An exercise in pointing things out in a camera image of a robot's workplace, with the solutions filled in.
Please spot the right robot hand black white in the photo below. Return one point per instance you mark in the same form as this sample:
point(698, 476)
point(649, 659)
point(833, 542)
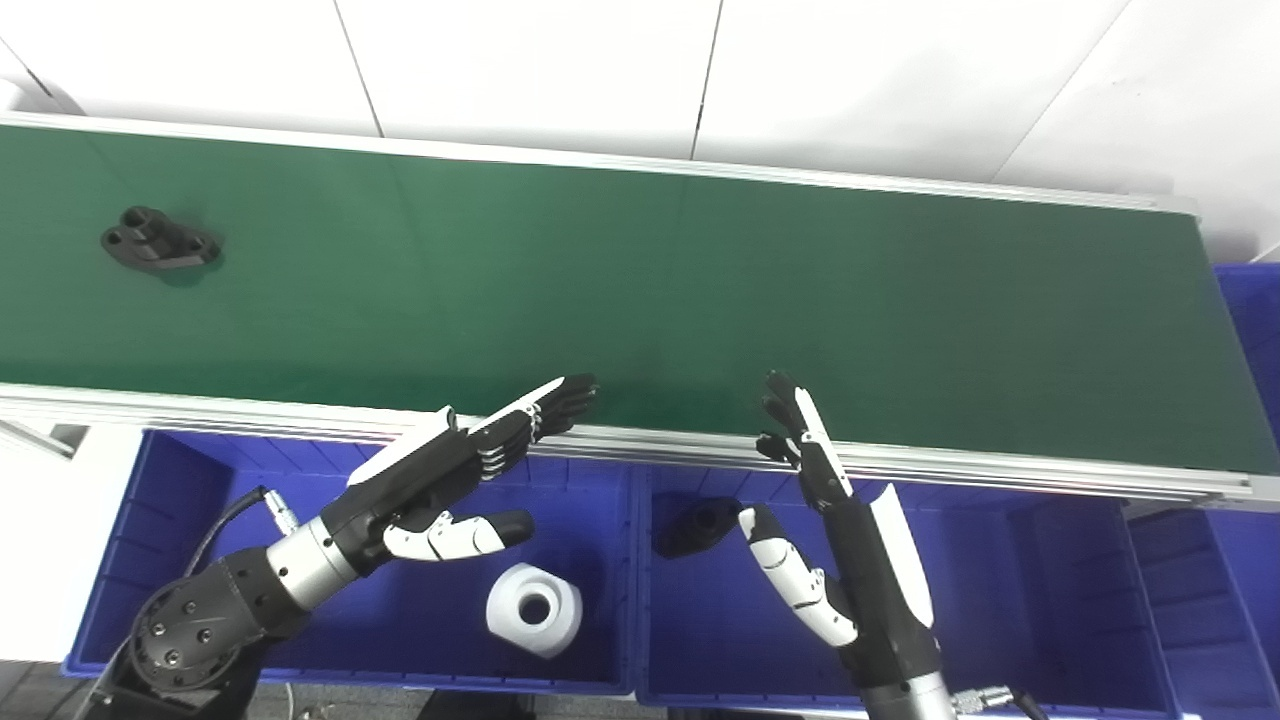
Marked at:
point(880, 600)

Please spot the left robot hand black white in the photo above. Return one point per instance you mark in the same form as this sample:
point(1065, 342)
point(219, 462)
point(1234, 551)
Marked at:
point(420, 480)

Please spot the black flanged machine part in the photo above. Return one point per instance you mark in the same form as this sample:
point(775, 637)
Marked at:
point(155, 245)
point(700, 525)

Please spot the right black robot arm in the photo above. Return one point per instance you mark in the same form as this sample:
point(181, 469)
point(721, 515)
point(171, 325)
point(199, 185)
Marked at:
point(905, 700)

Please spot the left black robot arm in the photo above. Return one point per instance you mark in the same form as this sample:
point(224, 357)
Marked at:
point(210, 620)

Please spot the blue plastic bin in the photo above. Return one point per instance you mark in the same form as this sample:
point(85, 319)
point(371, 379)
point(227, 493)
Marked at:
point(1210, 620)
point(1000, 600)
point(420, 630)

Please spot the green conveyor belt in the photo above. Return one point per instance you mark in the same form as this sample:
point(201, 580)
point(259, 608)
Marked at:
point(250, 412)
point(640, 300)

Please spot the white cylindrical machine part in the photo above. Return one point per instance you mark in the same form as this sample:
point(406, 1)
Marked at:
point(555, 605)

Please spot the grey conveyor support bracket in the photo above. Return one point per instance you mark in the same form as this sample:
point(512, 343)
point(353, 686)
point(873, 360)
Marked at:
point(40, 438)

